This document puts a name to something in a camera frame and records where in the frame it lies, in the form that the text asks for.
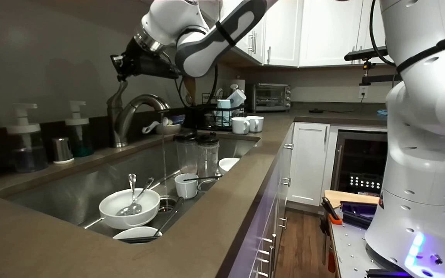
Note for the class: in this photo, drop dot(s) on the white upper cabinets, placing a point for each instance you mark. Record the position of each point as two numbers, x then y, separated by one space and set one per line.
304 31

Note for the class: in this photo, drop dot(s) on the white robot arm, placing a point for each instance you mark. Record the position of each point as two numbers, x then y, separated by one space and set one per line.
428 154

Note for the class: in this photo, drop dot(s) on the black wine cooler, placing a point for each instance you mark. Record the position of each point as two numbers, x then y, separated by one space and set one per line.
358 159

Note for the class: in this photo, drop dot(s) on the clear jar with black lid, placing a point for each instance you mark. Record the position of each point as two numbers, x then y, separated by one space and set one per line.
183 151

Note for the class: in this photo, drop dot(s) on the upright metal utensil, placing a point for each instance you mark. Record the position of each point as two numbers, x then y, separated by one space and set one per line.
131 185

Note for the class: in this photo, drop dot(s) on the stainless steel sink basin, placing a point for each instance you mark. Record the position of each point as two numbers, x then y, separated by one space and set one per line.
72 190

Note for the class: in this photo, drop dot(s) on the chrome gooseneck faucet spout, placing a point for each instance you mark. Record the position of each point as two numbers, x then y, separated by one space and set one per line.
129 108

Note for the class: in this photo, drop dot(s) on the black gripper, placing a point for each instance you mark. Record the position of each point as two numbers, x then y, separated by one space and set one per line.
146 62

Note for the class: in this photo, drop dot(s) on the white wall outlet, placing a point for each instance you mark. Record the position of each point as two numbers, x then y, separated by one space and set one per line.
363 91

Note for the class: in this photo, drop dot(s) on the wooden board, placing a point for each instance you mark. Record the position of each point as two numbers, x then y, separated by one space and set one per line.
350 196

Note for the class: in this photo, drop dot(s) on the metal spoon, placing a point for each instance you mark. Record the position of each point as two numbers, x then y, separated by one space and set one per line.
131 205

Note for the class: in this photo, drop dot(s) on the white pump soap dispenser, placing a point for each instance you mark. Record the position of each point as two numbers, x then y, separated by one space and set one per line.
78 139
24 148

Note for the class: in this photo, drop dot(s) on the metal sink drain strainer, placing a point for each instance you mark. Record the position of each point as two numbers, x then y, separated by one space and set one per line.
166 204

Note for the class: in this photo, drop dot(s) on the white ceramic bowl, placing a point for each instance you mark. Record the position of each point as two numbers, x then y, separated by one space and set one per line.
228 164
111 210

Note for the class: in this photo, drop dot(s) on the small metal cup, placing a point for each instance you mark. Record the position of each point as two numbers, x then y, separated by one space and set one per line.
61 150

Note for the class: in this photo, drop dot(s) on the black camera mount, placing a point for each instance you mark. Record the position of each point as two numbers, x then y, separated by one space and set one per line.
366 54

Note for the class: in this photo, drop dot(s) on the dark purple box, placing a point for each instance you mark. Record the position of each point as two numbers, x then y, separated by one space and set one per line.
358 213

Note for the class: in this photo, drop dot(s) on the teal cup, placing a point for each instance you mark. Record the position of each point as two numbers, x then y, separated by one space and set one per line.
222 110

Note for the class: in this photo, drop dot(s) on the black dish rack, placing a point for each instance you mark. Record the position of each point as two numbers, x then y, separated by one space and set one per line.
200 116

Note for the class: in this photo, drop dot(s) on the white mug with coffee stain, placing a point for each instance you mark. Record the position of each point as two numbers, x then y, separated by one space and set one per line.
185 187

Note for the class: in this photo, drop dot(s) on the silver toaster oven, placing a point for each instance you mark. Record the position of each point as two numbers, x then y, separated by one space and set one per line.
270 96

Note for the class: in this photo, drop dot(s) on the white lower cabinet door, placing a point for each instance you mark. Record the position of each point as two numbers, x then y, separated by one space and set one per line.
309 162

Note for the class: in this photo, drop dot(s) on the white scrubber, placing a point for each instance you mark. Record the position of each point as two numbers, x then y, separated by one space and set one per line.
151 127

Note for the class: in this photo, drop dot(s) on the small white plate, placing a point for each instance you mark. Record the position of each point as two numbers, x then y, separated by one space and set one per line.
137 233

